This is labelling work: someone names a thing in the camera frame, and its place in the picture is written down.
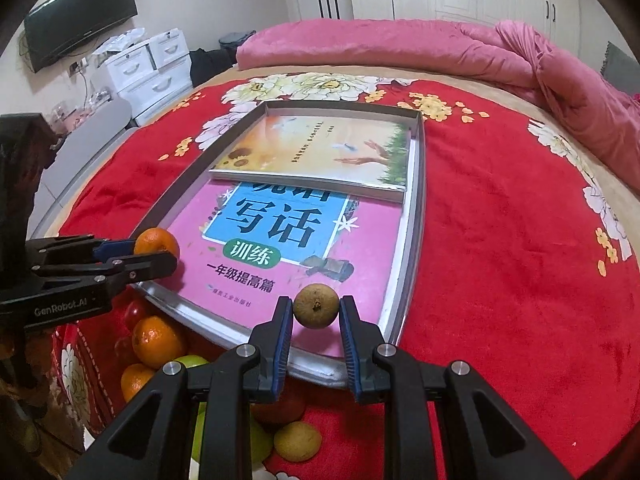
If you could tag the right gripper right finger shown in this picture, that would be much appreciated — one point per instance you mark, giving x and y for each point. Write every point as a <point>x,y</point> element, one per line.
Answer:
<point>439,415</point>

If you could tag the brown longan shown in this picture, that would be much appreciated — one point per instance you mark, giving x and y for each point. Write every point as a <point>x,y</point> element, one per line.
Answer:
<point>316,306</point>
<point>297,442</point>

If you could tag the red cherry tomato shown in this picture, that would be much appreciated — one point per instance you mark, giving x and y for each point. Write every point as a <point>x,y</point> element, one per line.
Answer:
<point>124,352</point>
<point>287,409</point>
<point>138,310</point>

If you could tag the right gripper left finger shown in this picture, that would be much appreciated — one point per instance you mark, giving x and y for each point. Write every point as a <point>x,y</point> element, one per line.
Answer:
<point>152,437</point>

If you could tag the white drawer cabinet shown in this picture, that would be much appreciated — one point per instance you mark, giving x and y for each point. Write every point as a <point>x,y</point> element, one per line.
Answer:
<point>150,75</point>

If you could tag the grey white bench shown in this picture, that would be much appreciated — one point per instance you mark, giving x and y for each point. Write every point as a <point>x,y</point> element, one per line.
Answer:
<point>83,150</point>

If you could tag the green fruit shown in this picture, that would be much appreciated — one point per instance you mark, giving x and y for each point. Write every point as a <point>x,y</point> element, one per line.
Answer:
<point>191,360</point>
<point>260,441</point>

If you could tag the pink Chinese workbook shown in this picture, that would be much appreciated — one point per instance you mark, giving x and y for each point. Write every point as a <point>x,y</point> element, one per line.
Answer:
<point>243,245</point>

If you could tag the grey headboard cushion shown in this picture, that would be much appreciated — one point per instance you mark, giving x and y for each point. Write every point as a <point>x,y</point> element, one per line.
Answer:
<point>621,70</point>

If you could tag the pink quilt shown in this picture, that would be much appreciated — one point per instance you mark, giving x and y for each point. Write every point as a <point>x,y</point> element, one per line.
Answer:
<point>512,56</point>

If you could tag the red floral blanket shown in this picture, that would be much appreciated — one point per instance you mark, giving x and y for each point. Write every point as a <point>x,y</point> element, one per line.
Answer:
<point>527,270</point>

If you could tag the sunflower cover book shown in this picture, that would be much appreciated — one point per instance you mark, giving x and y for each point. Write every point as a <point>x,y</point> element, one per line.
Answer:
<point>334,153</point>

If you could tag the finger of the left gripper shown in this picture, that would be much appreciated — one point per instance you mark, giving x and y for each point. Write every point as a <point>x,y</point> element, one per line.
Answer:
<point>110,276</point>
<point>125,247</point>

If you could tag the black clothes pile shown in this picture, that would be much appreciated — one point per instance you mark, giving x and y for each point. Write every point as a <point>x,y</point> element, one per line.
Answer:
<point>207,64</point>

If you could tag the black wall television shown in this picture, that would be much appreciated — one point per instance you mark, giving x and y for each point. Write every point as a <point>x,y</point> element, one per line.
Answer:
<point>57,27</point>

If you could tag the orange mandarin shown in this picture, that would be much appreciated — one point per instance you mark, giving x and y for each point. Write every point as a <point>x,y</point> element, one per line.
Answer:
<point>154,240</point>
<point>133,379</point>
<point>157,340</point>

